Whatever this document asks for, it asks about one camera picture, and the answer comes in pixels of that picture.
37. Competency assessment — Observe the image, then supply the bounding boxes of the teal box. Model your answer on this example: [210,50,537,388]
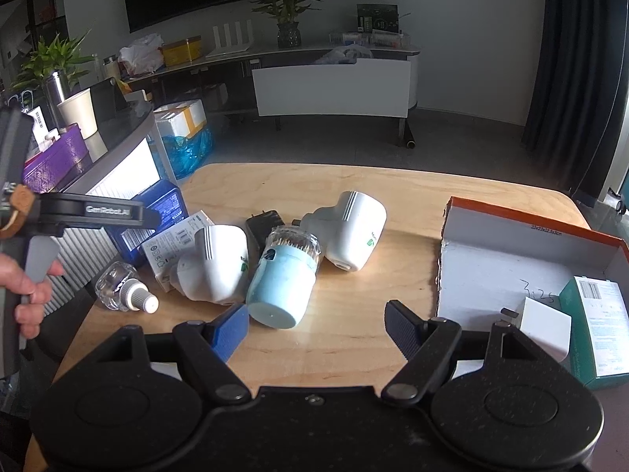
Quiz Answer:
[559,277,629,391]

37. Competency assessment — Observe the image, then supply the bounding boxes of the leafy potted plant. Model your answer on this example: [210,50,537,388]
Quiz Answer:
[10,29,96,104]

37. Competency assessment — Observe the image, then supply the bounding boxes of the clear plastic boxes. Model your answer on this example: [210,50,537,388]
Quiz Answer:
[329,29,410,50]

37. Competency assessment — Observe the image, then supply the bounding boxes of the white low cabinet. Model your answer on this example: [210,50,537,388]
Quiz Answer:
[119,42,422,133]

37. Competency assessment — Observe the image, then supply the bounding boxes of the blue plastic bag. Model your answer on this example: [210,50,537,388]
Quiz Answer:
[157,128,214,180]

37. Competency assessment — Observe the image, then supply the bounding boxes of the steel tumbler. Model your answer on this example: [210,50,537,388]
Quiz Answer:
[42,70,79,129]

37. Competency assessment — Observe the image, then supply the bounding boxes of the black box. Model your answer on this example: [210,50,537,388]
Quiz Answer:
[88,77,131,121]

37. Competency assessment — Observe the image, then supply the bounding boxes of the cardboard box with white foam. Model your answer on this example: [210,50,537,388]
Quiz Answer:
[153,99,207,141]

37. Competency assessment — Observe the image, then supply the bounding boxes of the dark curtain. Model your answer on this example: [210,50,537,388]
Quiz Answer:
[521,0,629,198]

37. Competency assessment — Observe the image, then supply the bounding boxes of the white charger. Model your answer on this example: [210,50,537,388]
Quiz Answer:
[500,296,573,363]

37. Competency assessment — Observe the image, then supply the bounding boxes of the green printed box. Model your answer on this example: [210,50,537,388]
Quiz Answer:
[356,3,400,33]

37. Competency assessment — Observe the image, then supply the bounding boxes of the potted plant in glass vase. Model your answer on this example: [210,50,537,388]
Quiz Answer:
[250,0,322,50]

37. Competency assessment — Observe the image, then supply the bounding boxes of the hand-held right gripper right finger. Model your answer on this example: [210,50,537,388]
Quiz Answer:
[381,299,547,404]

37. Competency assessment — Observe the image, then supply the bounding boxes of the white barcode box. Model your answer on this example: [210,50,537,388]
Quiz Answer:
[142,212,217,293]

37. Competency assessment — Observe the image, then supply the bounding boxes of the white plug-in device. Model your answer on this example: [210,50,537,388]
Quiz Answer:
[292,191,387,272]
[167,225,250,306]

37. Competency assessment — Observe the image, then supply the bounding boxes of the blue box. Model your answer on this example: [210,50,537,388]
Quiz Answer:
[105,178,190,269]

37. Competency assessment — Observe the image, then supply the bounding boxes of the light blue plug-in device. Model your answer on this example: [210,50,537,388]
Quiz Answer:
[246,226,325,329]

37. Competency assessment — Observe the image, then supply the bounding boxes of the person's left hand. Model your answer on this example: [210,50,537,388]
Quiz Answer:
[0,253,66,340]

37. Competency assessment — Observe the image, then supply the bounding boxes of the orange-edged cardboard box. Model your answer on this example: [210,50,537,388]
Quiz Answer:
[435,195,629,390]

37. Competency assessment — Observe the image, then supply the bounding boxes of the purple box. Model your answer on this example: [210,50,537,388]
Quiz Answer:
[22,123,94,194]

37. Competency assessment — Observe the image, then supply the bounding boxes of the white router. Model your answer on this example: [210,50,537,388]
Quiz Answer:
[205,20,256,58]

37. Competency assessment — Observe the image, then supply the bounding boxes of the grey plastic bag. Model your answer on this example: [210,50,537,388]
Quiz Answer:
[314,44,374,66]

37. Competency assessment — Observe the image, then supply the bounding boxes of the black power adapter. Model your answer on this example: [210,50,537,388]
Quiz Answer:
[246,210,286,256]

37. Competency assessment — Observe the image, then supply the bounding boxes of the white plant pot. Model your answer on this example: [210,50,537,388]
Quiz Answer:
[56,87,99,140]

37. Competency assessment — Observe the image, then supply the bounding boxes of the white plastic bag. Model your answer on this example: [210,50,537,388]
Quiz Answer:
[118,33,165,78]

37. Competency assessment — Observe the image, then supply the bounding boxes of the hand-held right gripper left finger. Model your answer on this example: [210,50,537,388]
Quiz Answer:
[92,302,252,404]

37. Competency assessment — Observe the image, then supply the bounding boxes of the clear bottle with white cap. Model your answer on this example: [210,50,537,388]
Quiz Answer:
[95,262,160,314]

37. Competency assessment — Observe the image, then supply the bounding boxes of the counter with white ribbed front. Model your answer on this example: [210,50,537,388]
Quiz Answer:
[0,103,178,355]

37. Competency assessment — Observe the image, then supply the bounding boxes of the yellow box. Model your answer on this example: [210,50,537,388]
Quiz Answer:
[161,35,203,67]

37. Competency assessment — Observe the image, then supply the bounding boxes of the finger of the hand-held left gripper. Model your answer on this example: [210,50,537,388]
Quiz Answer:
[37,191,161,238]

